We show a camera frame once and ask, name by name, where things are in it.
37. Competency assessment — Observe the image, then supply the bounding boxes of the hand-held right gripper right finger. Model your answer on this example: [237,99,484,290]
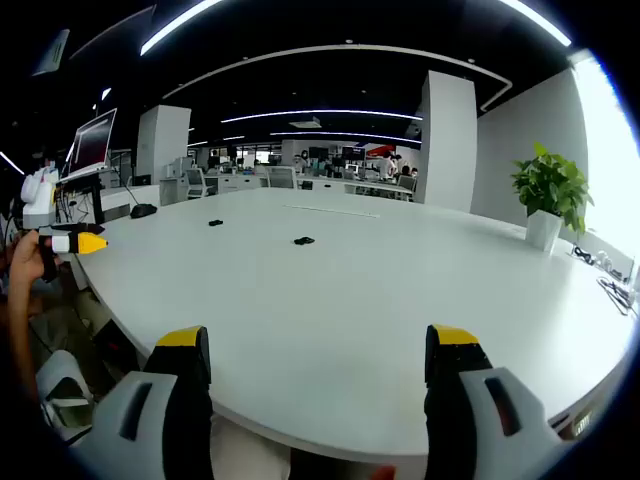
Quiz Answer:
[423,323,567,480]

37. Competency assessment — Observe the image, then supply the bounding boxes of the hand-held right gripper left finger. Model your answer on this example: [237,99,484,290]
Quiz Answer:
[72,325,214,480]

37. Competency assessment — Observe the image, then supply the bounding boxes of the person's left hand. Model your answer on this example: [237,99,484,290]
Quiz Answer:
[12,231,66,282]

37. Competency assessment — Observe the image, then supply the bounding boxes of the black computer mouse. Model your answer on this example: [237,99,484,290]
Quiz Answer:
[123,182,157,220]

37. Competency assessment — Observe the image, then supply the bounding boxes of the computer monitor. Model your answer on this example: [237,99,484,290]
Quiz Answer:
[63,107,119,177]

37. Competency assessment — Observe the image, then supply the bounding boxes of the grey white chair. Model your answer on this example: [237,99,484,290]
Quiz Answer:
[36,349,99,444]

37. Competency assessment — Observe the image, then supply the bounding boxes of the person's beige trousers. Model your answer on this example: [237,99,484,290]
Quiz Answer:
[209,413,292,480]

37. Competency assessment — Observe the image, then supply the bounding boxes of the white office chair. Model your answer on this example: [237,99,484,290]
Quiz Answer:
[264,165,299,191]
[184,166,208,201]

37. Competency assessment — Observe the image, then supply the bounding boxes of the ceiling light strip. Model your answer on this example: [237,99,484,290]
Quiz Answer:
[513,0,573,48]
[139,0,222,57]

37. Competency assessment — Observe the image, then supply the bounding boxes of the potted green plant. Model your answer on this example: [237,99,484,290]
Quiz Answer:
[510,141,596,252]

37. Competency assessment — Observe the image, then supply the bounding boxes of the row of white cabinets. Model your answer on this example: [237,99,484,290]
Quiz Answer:
[294,174,417,202]

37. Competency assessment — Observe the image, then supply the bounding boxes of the bright window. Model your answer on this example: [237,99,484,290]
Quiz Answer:
[573,53,640,261]

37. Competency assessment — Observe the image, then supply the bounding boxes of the bundle of cables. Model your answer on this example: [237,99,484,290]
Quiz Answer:
[596,273,640,317]

